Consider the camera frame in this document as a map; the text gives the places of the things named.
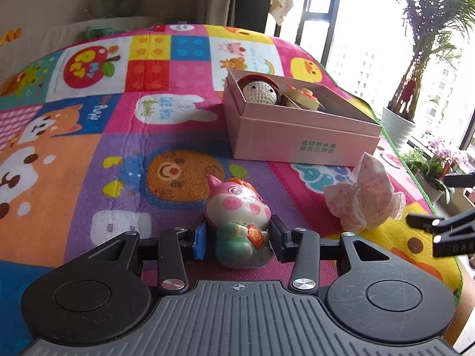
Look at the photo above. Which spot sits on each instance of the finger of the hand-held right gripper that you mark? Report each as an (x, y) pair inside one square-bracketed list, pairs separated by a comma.
[(456, 237), (460, 180)]

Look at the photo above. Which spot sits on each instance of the green palm plant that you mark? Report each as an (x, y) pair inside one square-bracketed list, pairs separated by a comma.
[(426, 15)]

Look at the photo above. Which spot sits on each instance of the pink orchid plant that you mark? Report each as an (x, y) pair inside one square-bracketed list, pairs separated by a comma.
[(445, 154)]

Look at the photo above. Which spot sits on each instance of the colourful cartoon printed play mat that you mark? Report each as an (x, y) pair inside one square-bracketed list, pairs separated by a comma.
[(74, 193)]

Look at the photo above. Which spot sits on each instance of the pink pig toy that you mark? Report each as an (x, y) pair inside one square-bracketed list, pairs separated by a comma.
[(237, 207)]

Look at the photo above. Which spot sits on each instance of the red ribbon ornament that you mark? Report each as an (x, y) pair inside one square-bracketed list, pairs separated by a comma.
[(409, 87)]

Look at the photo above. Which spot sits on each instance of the green knitted item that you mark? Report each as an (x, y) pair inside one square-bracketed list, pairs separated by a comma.
[(104, 31)]

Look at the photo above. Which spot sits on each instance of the white ribbed plant pot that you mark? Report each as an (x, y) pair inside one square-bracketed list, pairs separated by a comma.
[(399, 129)]

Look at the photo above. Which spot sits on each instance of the black window frame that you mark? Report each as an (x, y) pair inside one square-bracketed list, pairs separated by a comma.
[(336, 7)]

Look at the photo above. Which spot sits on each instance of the white orchid pot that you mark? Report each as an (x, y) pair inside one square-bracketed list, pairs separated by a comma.
[(432, 189)]

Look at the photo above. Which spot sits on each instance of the cream hanging cloth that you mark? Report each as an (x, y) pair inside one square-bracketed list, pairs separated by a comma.
[(282, 3)]

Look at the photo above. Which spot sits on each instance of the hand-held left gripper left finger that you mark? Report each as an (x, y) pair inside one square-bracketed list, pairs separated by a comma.
[(200, 241)]

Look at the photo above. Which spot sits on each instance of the yellow toy with red top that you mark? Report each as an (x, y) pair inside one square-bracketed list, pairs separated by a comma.
[(304, 96)]

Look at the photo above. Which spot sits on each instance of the small green potted plant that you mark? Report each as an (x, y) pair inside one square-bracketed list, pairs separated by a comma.
[(412, 159)]

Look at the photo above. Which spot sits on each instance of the pink cardboard box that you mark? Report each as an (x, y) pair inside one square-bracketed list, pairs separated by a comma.
[(267, 137)]

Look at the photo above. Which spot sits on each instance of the high-rise apartment buildings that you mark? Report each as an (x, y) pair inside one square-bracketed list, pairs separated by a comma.
[(367, 78)]

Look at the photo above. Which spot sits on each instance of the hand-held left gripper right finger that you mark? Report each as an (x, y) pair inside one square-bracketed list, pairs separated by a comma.
[(277, 244)]

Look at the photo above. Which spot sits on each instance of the grey crochet doll red hat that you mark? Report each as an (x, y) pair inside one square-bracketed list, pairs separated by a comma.
[(258, 92)]

